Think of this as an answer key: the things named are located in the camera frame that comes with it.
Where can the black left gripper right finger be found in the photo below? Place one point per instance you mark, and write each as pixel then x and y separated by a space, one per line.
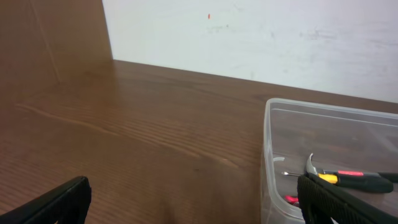
pixel 324 203

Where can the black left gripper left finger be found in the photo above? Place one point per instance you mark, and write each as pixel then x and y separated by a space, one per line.
pixel 67 203

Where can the red handled pliers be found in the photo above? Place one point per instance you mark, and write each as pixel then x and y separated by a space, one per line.
pixel 292 200

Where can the small black orange hammer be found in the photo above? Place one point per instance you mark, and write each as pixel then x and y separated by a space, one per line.
pixel 332 176

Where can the black yellow screwdriver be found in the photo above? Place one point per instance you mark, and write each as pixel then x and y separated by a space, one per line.
pixel 372 185

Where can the clear plastic container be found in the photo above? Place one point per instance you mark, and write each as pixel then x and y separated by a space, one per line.
pixel 340 139

